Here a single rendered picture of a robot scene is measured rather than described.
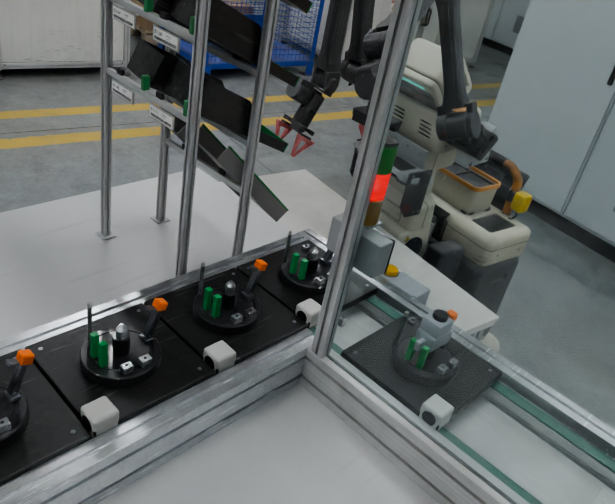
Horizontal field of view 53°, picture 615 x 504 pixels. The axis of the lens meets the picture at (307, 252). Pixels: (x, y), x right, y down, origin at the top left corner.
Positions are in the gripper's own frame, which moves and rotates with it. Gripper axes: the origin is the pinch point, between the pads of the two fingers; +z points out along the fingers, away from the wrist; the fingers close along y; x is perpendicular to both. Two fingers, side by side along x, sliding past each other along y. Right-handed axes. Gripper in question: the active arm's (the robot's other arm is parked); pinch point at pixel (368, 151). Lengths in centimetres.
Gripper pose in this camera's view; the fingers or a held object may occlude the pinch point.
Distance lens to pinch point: 148.8
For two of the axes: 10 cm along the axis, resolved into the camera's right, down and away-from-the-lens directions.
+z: -1.9, 8.4, 5.2
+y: 7.0, 4.8, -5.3
